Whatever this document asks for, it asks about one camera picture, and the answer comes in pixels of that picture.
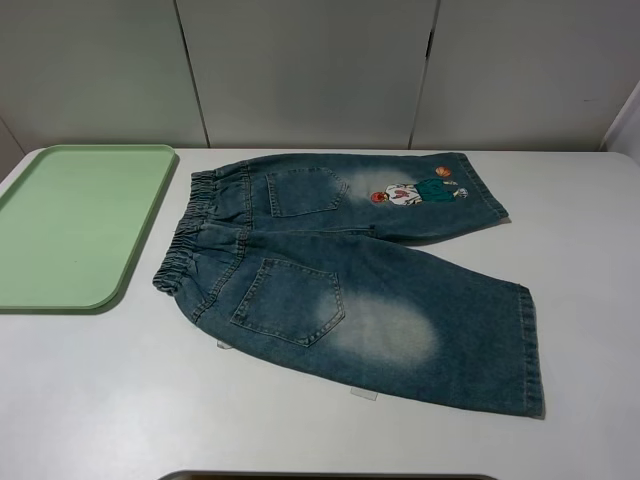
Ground clear tape piece front centre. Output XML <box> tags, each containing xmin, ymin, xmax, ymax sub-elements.
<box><xmin>350</xmin><ymin>387</ymin><xmax>378</xmax><ymax>401</ymax></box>

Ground children's blue denim shorts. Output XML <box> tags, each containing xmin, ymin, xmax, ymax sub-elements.
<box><xmin>153</xmin><ymin>152</ymin><xmax>545</xmax><ymax>418</ymax></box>

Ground light green plastic tray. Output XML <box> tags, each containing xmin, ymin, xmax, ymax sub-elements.
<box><xmin>1</xmin><ymin>145</ymin><xmax>177</xmax><ymax>312</ymax></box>

